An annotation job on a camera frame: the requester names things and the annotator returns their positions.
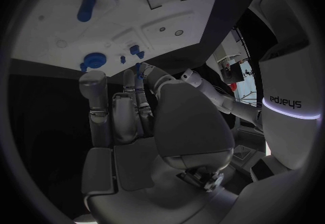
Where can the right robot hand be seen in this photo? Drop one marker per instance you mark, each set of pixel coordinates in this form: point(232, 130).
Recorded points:
point(188, 122)

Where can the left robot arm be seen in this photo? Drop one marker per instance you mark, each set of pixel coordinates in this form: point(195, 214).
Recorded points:
point(236, 107)

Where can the white task board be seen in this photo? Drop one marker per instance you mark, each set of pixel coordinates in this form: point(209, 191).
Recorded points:
point(63, 30)

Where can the blue block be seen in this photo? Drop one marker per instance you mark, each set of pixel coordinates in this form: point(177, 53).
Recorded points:
point(134, 49)

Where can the blue small peg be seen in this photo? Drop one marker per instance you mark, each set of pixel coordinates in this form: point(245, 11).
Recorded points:
point(123, 59)
point(82, 66)

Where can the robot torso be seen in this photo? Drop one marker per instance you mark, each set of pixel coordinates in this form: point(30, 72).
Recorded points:
point(287, 77)

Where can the blue gear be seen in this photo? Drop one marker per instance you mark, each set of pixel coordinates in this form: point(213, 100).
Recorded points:
point(94, 60)

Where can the blue long cylinder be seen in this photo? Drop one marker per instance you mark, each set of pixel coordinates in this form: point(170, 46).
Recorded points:
point(86, 8)

